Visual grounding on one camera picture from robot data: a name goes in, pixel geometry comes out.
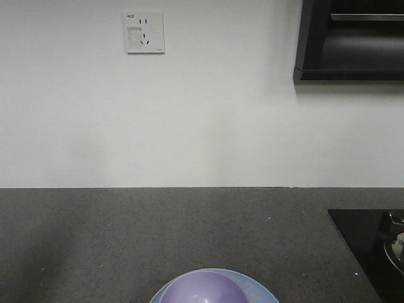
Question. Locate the black range hood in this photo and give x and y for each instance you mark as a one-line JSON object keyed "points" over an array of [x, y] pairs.
{"points": [[350, 40]]}

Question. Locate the purple bowl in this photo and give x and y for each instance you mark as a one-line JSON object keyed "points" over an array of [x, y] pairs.
{"points": [[203, 286]]}

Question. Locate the black glass gas stove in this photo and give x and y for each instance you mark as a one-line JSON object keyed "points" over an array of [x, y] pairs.
{"points": [[364, 231]]}

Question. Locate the silver stove burner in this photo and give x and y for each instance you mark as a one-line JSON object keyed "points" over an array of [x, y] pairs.
{"points": [[393, 242]]}

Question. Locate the blue plate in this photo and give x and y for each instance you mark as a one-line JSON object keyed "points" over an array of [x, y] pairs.
{"points": [[255, 291]]}

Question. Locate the white wall socket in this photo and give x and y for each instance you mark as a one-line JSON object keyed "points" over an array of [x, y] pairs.
{"points": [[143, 32]]}

